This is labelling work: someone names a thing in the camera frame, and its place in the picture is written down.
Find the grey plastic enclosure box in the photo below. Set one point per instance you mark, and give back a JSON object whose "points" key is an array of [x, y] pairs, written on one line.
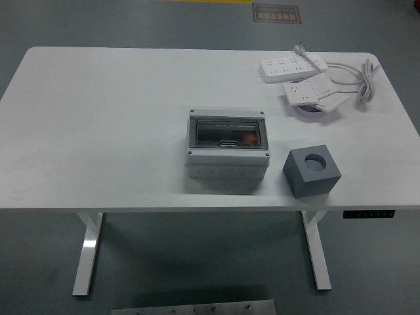
{"points": [[226, 162]]}

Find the orange cylindrical battery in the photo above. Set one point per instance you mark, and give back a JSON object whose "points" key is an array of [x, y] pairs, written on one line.
{"points": [[246, 138]]}

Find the grey cube holder block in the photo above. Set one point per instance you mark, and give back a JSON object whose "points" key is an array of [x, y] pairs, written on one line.
{"points": [[311, 183]]}

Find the white power strip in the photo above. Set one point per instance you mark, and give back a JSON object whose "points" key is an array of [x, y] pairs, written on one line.
{"points": [[282, 70]]}

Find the white flat cover panel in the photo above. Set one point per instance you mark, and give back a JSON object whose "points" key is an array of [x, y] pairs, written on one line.
{"points": [[331, 101]]}

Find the white table leg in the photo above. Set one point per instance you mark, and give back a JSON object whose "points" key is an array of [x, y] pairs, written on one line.
{"points": [[87, 252], [316, 256]]}

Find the brown floor sign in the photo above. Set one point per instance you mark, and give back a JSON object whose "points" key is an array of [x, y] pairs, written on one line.
{"points": [[277, 13]]}

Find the black table control panel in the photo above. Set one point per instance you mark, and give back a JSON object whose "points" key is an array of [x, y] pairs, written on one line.
{"points": [[367, 214]]}

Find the small red object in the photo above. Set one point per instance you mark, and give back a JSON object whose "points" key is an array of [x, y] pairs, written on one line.
{"points": [[416, 11]]}

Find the white wall switch panel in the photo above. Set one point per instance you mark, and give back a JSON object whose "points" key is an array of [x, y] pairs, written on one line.
{"points": [[321, 85]]}

